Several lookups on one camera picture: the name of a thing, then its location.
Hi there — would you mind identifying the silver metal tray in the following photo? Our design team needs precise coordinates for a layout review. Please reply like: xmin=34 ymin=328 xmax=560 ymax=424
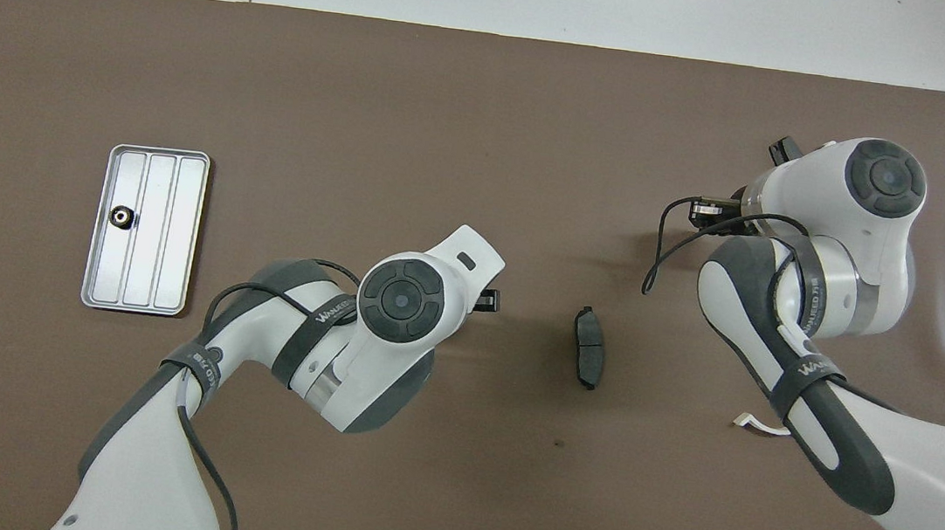
xmin=79 ymin=141 xmax=213 ymax=320

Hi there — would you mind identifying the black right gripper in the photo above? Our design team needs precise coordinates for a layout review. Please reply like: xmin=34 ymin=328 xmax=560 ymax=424
xmin=686 ymin=182 xmax=762 ymax=240

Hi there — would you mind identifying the brown table mat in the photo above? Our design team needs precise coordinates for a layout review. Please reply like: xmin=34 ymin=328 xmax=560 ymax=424
xmin=0 ymin=0 xmax=945 ymax=530

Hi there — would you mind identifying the long grey brake pad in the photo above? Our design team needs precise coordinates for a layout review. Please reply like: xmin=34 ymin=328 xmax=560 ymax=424
xmin=567 ymin=304 xmax=611 ymax=393

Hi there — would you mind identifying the white curved plastic bracket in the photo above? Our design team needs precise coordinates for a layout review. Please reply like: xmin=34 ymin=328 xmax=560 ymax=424
xmin=732 ymin=412 xmax=793 ymax=438

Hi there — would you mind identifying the short grey brake pad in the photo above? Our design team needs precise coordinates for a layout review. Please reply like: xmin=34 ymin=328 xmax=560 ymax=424
xmin=767 ymin=134 xmax=807 ymax=169

